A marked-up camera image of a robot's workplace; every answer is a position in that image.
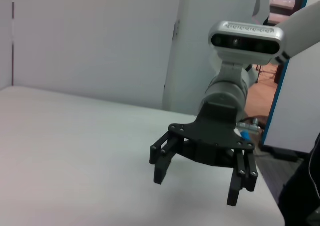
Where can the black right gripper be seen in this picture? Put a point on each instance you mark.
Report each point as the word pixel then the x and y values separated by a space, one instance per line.
pixel 212 135

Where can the black chair legs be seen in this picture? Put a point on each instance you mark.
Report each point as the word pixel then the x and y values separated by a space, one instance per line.
pixel 266 72

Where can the blue-framed white partition board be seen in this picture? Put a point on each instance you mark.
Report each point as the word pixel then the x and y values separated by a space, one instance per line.
pixel 292 105

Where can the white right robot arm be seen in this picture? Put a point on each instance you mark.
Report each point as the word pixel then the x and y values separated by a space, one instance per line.
pixel 300 30

